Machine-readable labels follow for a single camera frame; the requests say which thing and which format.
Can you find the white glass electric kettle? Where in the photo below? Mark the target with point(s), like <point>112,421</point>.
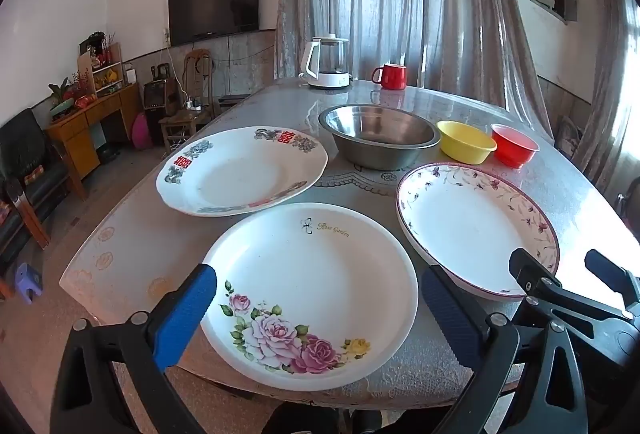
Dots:
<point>330,75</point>

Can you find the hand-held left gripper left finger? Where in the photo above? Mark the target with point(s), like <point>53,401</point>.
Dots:
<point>182,319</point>

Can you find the red plastic bowl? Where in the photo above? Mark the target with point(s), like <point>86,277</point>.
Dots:
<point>515,149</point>

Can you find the wooden cabinet with clutter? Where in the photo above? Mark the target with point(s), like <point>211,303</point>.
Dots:
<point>80,134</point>

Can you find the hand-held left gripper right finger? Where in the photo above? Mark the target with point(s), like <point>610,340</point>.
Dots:
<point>452,319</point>

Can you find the sheer grey side curtain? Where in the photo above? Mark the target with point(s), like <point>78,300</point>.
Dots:
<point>610,79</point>

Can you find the wooden desktop shelf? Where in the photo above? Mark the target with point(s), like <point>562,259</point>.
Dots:
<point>107,64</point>

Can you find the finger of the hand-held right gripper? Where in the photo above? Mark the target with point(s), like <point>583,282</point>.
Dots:
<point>617,279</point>
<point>532,271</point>

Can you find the potted green plant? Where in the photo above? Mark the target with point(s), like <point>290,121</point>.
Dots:
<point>62,94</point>

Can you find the black speaker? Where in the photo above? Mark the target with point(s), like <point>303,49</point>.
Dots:
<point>155,101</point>

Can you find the white plate with pink roses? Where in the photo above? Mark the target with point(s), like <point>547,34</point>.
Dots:
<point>310,274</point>

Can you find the white plate with red characters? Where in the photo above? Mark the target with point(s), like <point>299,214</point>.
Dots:
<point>240,174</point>

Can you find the stainless steel bowl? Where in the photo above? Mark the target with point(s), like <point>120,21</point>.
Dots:
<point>380,129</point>

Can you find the pink bag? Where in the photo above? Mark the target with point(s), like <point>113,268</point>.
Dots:
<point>141,131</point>

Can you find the yellow plastic bowl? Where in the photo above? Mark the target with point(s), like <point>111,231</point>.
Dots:
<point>465,141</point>

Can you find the small white device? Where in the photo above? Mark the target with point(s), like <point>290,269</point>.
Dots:
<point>130,77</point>

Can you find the white power strip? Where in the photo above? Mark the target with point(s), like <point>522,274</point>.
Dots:
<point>193,104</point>

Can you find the purple plastic stool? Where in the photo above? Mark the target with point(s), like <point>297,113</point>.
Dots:
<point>27,281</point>

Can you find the white plate purple floral rim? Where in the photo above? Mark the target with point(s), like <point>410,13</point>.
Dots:
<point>465,219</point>

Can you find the red mug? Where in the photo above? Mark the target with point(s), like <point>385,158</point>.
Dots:
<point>392,76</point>

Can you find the wooden chair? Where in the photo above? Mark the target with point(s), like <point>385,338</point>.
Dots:
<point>187,119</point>

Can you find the black wall television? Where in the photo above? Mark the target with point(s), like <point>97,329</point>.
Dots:
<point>215,6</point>

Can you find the patterned cloth bundle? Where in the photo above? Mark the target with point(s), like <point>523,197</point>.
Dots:
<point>569,134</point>

